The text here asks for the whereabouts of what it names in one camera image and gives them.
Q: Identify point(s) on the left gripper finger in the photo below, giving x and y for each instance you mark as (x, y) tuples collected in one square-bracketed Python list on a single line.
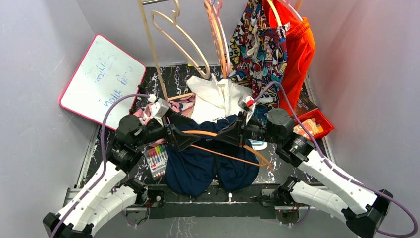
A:
[(176, 118), (179, 139)]

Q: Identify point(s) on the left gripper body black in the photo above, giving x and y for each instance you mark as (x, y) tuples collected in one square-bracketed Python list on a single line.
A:
[(153, 132)]

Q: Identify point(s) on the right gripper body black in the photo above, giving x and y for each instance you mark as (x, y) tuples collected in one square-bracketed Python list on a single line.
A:
[(255, 131)]

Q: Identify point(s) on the orange hanger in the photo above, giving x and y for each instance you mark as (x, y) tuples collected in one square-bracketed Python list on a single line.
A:
[(228, 156)]

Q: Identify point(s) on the navy blue shorts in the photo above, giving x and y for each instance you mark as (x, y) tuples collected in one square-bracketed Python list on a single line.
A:
[(190, 176)]

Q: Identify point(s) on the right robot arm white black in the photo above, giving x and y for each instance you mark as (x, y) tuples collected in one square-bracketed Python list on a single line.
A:
[(360, 209)]

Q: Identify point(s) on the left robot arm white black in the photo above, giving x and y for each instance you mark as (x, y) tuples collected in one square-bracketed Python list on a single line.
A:
[(95, 205)]

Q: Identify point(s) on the pink patterned shorts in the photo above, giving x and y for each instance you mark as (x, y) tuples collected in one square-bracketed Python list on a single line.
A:
[(144, 119)]

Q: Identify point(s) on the white shorts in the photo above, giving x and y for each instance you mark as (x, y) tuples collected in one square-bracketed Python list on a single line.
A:
[(215, 98)]

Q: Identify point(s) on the comic print shorts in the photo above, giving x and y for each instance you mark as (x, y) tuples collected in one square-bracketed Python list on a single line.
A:
[(258, 54)]

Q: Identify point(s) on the orange shorts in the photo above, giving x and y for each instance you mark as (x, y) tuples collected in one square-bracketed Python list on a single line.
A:
[(300, 45)]

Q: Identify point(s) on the pink hanger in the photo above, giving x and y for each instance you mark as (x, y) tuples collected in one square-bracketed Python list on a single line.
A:
[(213, 9)]

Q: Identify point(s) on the beige wooden hanger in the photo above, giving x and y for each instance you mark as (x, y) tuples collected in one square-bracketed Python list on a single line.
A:
[(185, 45)]

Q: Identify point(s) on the yellow hanger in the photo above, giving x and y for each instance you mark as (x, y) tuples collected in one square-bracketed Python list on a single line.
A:
[(275, 13)]

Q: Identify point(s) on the blue correction tape package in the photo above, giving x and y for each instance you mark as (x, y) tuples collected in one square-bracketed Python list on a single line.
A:
[(258, 145)]

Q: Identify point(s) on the colour marker pack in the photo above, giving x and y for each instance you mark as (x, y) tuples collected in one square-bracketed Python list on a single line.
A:
[(157, 159)]

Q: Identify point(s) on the dark book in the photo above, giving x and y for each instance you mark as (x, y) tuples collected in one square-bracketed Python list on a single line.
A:
[(304, 103)]

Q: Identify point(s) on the red plastic bin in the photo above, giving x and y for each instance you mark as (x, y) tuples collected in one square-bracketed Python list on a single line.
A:
[(315, 122)]

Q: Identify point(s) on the pink framed whiteboard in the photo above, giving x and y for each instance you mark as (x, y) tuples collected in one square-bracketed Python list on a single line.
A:
[(105, 74)]

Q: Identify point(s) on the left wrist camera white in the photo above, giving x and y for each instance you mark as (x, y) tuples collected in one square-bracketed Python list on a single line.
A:
[(158, 110)]

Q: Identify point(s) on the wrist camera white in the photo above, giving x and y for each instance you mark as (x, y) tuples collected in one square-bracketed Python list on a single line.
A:
[(246, 103), (158, 110)]

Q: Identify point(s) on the wooden rack frame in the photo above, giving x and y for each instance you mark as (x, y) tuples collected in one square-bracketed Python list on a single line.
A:
[(153, 51)]

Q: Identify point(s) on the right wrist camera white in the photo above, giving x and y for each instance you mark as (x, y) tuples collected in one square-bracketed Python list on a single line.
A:
[(246, 103)]

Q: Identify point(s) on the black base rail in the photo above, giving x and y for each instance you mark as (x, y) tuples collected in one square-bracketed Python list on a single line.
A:
[(217, 202)]

